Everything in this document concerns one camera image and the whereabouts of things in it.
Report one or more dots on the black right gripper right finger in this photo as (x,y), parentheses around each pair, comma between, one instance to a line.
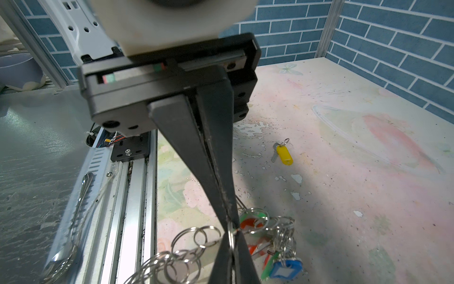
(245,271)

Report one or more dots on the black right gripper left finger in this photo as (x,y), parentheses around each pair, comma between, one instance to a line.
(222,270)

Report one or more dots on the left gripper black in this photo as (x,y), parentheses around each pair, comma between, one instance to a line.
(124,93)

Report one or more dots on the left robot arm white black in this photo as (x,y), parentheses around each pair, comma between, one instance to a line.
(87,41)

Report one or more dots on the red key tag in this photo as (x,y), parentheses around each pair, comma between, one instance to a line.
(253,224)

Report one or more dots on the blue key tag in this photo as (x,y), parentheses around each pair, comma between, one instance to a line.
(287,269)

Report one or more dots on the yellow key tag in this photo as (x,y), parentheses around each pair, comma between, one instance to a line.
(281,152)

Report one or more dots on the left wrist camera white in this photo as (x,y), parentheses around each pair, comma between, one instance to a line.
(145,26)

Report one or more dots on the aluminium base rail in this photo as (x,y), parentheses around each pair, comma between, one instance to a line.
(121,231)

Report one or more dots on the aluminium corner post right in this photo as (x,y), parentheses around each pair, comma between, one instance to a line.
(329,29)

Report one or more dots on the aluminium corner post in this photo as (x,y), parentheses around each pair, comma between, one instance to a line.
(33,26)
(329,29)

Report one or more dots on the aluminium corner post left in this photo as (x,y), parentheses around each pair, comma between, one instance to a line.
(33,26)

